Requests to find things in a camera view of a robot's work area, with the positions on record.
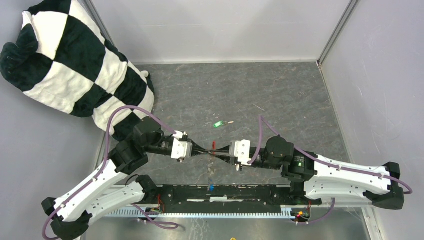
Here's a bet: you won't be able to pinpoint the metal key holder red handle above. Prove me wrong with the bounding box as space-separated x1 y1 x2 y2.
207 140 216 184

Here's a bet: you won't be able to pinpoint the keys with blue tag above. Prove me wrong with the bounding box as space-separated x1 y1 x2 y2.
207 178 214 192

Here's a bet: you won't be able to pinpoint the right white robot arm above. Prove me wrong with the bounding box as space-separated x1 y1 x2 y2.
209 135 405 210

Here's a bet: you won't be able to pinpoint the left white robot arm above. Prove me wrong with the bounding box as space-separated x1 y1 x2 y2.
42 116 211 240

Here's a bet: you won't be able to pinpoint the keys with green tag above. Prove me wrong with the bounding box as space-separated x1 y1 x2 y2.
213 120 234 128

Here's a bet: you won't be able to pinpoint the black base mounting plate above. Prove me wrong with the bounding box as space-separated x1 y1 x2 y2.
139 184 322 214

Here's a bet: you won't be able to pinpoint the checkered black white plush cloth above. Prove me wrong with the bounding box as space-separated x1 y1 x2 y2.
0 0 155 141

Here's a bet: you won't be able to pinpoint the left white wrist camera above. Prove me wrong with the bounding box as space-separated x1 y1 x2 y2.
170 131 193 161

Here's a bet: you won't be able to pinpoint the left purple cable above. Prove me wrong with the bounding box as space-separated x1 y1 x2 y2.
41 105 185 240

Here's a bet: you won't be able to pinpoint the slotted grey cable duct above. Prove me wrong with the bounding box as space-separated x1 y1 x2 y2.
99 205 292 220

